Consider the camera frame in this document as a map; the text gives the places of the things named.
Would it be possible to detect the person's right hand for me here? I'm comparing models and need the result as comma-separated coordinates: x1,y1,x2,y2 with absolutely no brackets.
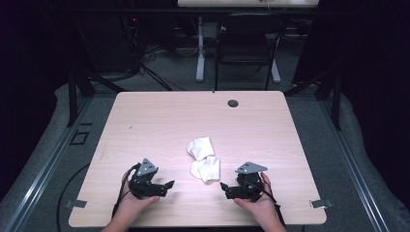
233,172,281,226

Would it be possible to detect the black folding chair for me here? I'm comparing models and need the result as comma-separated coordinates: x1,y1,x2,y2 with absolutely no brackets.
213,13,288,92

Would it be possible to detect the black floor cable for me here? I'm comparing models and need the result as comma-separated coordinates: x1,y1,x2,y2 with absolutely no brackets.
55,162,91,232

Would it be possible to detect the dark equipment cabinet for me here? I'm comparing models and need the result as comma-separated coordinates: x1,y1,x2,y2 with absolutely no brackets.
76,13,140,73

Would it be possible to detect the aluminium floor rail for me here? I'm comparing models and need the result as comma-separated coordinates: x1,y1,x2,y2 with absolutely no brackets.
2,96,95,232
318,98,392,232

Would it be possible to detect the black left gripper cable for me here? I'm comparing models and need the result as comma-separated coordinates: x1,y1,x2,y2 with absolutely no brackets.
110,162,142,220

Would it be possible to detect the person's left hand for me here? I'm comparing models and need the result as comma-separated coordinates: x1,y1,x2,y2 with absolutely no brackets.
115,180,161,223

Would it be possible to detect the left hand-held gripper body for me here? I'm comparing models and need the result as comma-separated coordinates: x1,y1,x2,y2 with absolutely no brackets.
129,158,169,199

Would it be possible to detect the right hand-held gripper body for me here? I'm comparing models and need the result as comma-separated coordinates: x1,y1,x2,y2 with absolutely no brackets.
224,161,269,202

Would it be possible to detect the white desk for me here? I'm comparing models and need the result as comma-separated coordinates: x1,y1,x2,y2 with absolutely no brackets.
177,0,320,84

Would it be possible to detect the black metal stand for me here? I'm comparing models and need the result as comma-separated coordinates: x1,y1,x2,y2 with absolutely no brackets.
66,66,128,129
283,67,343,131

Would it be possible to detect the bundle of floor cables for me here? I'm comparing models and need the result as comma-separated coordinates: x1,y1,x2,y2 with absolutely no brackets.
137,43,201,92

